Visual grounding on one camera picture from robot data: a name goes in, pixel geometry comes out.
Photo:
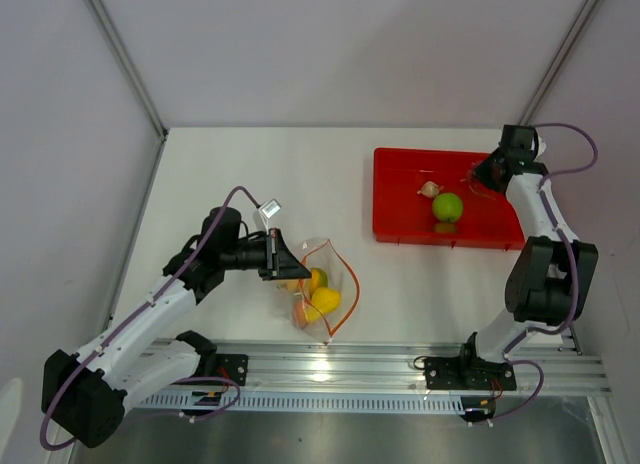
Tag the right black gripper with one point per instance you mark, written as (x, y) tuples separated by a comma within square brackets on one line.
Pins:
[(480, 172)]

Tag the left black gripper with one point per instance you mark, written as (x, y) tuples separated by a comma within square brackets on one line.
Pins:
[(279, 262)]

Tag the red grape bunch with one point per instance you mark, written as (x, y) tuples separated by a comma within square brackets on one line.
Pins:
[(474, 184)]

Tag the yellow-green mango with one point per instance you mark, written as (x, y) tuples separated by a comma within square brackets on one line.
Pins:
[(319, 279)]

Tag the yellow pear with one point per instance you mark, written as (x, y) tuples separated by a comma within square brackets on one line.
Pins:
[(323, 302)]

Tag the clear orange-zip bag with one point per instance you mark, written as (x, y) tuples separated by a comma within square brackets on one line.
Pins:
[(321, 253)]

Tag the pink peach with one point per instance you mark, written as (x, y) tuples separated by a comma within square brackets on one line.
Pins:
[(298, 314)]

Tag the yellow orange with leaf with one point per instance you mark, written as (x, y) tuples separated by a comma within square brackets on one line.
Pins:
[(293, 286)]

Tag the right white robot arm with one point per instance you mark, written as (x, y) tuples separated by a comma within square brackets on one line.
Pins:
[(547, 287)]

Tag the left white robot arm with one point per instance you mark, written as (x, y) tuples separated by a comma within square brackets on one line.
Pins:
[(90, 391)]

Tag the green apple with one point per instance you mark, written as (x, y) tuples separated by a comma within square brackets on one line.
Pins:
[(447, 207)]

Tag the garlic bulb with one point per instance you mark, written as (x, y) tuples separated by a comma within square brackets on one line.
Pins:
[(430, 190)]

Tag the red plastic tray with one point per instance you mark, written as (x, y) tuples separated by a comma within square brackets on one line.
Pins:
[(401, 216)]

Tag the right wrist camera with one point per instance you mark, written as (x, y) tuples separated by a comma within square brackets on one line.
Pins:
[(540, 146)]

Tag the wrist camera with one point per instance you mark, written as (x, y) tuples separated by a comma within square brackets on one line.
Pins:
[(540, 146), (265, 214)]

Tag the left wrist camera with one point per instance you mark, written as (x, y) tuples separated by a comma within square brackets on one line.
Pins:
[(265, 214)]

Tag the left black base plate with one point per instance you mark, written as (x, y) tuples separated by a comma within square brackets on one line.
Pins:
[(232, 366)]

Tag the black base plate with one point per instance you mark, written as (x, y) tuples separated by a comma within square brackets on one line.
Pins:
[(455, 373), (232, 366)]

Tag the white slotted cable duct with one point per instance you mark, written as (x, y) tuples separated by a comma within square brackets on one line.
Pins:
[(412, 403)]

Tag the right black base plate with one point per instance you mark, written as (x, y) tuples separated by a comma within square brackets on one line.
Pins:
[(455, 373)]

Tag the aluminium mounting rail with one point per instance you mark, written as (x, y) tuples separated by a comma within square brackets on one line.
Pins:
[(388, 368)]

